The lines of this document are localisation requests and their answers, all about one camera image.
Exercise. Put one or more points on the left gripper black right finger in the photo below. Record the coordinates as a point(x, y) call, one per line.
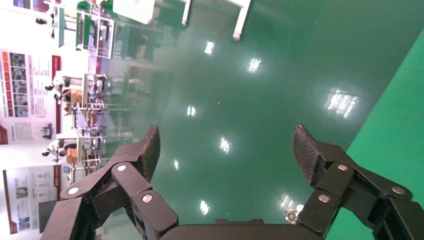
point(334, 179)

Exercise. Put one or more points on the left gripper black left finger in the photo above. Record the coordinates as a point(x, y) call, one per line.
point(129, 182)

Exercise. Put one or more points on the metal binder clip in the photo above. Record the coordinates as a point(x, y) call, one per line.
point(291, 215)

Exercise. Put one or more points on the green table cloth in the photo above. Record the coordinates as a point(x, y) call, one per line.
point(397, 132)

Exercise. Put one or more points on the white shelf rack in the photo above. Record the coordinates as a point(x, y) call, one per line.
point(96, 34)

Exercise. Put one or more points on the white panel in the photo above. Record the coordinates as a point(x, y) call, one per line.
point(134, 10)

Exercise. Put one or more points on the white table leg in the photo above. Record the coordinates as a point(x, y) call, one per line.
point(186, 11)
point(242, 18)

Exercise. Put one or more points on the white workbench frame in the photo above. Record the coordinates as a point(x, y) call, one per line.
point(89, 106)

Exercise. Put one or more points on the printed wall poster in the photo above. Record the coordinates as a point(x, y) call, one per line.
point(30, 99)
point(30, 198)

